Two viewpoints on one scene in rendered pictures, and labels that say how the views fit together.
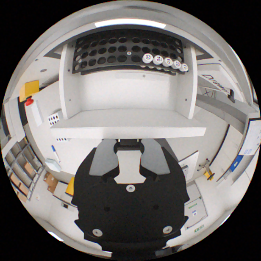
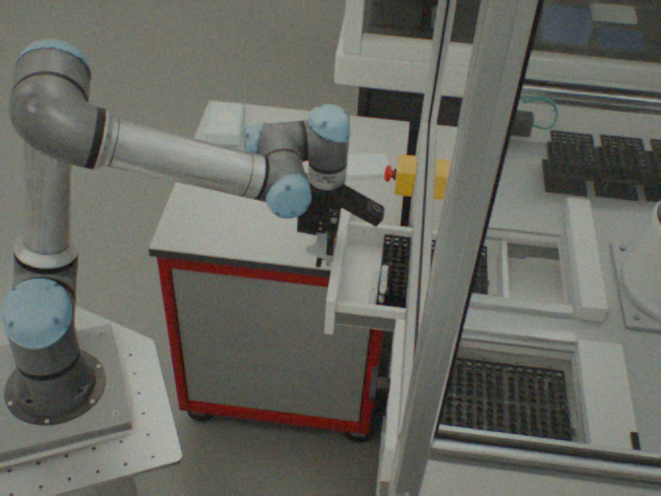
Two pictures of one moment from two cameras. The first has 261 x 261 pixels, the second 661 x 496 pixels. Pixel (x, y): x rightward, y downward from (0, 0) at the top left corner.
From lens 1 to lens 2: 1.61 m
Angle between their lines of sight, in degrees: 52
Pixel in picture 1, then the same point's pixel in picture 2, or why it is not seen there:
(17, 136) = (351, 57)
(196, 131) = (332, 286)
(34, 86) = (405, 188)
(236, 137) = not seen: outside the picture
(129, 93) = (356, 281)
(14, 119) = (392, 71)
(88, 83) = (374, 254)
